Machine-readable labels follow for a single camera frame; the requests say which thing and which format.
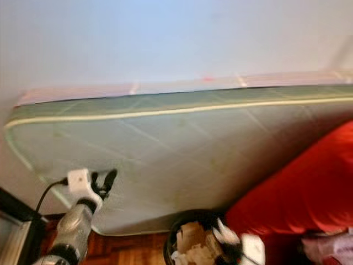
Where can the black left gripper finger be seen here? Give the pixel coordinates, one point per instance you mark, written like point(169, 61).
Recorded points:
point(96, 176)
point(111, 178)

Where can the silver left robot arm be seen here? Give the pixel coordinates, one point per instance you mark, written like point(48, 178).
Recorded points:
point(71, 232)

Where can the brown cardboard piece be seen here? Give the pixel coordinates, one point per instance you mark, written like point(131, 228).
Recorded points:
point(190, 240)

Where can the green quilted mattress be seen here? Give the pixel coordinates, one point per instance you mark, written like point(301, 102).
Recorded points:
point(171, 154)

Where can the black round trash bin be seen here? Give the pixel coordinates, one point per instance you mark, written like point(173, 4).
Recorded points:
point(171, 237)

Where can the red sofa cushion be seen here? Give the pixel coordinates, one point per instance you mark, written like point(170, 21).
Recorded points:
point(298, 193)

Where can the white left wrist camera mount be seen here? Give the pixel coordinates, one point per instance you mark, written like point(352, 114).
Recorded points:
point(79, 179)

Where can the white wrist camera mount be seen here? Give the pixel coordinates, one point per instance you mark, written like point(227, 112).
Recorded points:
point(79, 179)
point(252, 248)

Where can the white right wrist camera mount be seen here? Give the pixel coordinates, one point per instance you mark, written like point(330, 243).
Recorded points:
point(252, 248)

